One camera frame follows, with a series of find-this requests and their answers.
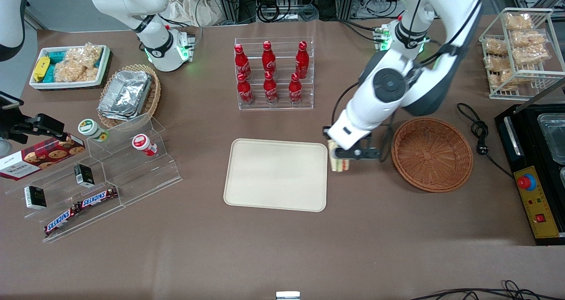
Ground white wire rack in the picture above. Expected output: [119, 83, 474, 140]
[479, 8, 565, 101]

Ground red Walkers cookie box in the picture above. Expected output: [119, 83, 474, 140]
[0, 134, 86, 181]

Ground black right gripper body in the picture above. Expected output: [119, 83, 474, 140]
[0, 110, 35, 145]

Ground clear bag of fried snacks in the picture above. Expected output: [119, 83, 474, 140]
[484, 38, 509, 56]
[485, 55, 513, 73]
[514, 44, 551, 66]
[512, 30, 547, 48]
[505, 13, 534, 31]
[489, 70, 518, 91]

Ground white rectangular snack bin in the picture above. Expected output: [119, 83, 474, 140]
[29, 45, 113, 91]

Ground Snickers chocolate bar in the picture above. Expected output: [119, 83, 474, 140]
[44, 203, 83, 236]
[79, 187, 119, 209]

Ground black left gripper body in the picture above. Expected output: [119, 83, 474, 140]
[355, 146, 381, 161]

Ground clear acrylic stepped display stand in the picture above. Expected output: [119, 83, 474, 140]
[4, 112, 183, 243]

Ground clear plastic container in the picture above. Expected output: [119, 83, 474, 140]
[537, 113, 565, 165]

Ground round brown wicker basket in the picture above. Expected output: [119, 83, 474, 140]
[391, 117, 474, 193]

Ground black machine with yellow panel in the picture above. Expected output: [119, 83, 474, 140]
[494, 103, 565, 246]

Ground red lid white cup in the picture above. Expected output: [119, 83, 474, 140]
[132, 134, 158, 156]

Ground beige rectangular tray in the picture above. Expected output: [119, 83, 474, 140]
[223, 138, 328, 213]

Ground clear acrylic bottle rack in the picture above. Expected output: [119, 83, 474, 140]
[234, 37, 315, 111]

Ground oval light wicker basket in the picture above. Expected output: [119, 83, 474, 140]
[97, 64, 162, 129]

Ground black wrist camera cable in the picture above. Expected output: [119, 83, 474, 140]
[331, 0, 486, 162]

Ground beige cloth bag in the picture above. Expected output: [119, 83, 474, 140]
[166, 0, 222, 27]

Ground clear bag of rice crackers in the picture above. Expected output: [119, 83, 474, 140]
[65, 43, 103, 69]
[54, 61, 99, 83]

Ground coiled black cable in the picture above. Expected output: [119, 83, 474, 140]
[257, 1, 293, 23]

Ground yellow snack packet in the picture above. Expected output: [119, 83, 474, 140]
[33, 56, 51, 83]

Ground black power cable with plug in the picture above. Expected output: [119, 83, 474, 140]
[456, 103, 515, 180]

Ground small black box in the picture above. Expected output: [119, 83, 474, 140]
[23, 185, 47, 210]
[74, 163, 95, 188]

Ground aluminium frame rack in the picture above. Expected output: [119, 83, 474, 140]
[212, 0, 359, 26]

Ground triangular sandwich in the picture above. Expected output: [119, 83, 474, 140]
[329, 140, 353, 173]

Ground green lid white cup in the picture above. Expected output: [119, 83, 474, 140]
[78, 119, 109, 142]

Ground black floor cables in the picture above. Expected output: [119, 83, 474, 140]
[410, 280, 565, 300]

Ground stacked foil containers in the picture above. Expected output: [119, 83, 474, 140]
[98, 70, 153, 122]

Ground red cola bottle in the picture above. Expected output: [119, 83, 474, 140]
[288, 73, 303, 105]
[237, 73, 254, 106]
[295, 41, 309, 79]
[262, 41, 278, 77]
[234, 44, 252, 80]
[263, 71, 279, 105]

